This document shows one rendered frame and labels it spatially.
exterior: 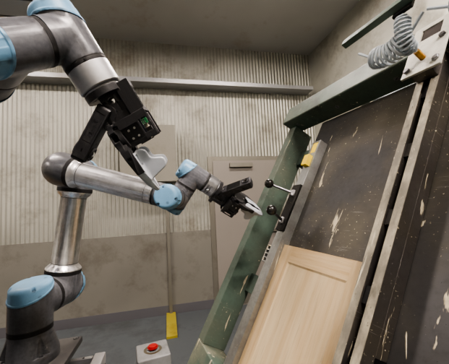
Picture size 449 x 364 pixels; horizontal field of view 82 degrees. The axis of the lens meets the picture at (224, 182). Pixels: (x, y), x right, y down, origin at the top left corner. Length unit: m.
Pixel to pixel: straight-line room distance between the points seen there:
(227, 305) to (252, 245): 0.28
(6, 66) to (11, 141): 3.83
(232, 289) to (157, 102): 3.26
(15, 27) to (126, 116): 0.18
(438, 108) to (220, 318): 1.05
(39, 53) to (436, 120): 0.85
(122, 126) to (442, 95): 0.78
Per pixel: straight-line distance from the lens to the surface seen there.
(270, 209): 0.94
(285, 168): 1.33
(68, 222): 1.07
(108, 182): 0.86
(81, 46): 0.54
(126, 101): 0.53
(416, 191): 0.74
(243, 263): 1.22
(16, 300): 1.01
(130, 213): 3.80
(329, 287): 0.82
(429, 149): 0.80
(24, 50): 0.51
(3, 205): 4.26
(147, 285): 3.92
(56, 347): 1.07
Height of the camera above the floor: 1.48
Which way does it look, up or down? 5 degrees up
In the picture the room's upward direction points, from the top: 3 degrees counter-clockwise
